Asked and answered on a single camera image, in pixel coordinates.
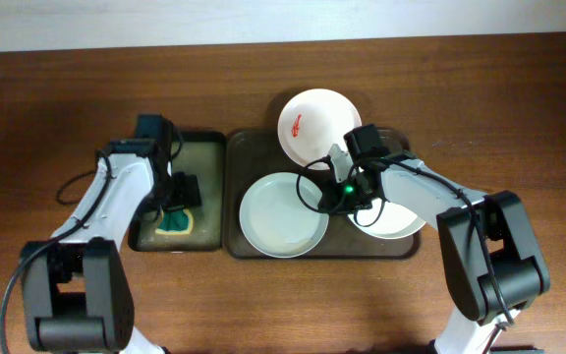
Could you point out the white pink plate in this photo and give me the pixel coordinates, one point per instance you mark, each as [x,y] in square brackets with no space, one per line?
[313,121]

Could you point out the green yellow sponge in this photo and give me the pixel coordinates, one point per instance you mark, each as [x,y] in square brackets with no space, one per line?
[176,223]

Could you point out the light blue plate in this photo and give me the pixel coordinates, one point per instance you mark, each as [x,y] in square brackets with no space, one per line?
[278,218]

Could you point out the black water tray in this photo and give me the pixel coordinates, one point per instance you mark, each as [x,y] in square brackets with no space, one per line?
[201,154]

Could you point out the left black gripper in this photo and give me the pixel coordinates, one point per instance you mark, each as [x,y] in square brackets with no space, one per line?
[185,192]

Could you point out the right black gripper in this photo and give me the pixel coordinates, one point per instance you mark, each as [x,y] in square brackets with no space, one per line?
[329,201]

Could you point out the brown serving tray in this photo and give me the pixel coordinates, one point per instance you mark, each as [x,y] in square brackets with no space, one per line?
[252,154]

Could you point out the white cream plate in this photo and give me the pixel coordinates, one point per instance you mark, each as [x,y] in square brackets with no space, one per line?
[385,220]

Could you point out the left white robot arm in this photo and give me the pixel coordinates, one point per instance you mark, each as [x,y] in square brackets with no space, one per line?
[75,291]

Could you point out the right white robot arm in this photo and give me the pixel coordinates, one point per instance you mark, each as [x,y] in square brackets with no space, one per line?
[494,268]

